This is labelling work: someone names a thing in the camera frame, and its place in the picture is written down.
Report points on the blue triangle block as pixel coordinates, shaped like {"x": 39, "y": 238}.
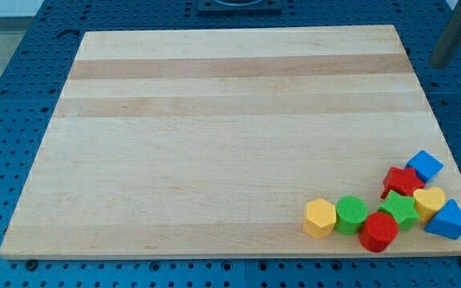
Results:
{"x": 447, "y": 222}

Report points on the red cylinder block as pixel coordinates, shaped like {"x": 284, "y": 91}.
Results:
{"x": 378, "y": 232}

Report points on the yellow hexagon block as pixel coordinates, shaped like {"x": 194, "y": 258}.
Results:
{"x": 319, "y": 218}

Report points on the blue cube block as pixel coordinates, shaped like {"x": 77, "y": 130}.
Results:
{"x": 425, "y": 165}

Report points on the wooden board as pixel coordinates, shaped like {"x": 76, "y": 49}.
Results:
{"x": 209, "y": 144}

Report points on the green star block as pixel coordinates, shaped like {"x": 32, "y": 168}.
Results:
{"x": 401, "y": 209}

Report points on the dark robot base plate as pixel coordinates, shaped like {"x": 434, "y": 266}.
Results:
{"x": 237, "y": 6}

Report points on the yellow heart block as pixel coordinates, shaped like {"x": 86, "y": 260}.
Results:
{"x": 428, "y": 202}

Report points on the red star block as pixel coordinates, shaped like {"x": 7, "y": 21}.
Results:
{"x": 402, "y": 181}

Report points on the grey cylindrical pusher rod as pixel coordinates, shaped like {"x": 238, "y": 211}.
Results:
{"x": 449, "y": 41}

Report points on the green cylinder block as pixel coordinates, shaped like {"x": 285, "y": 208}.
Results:
{"x": 351, "y": 213}

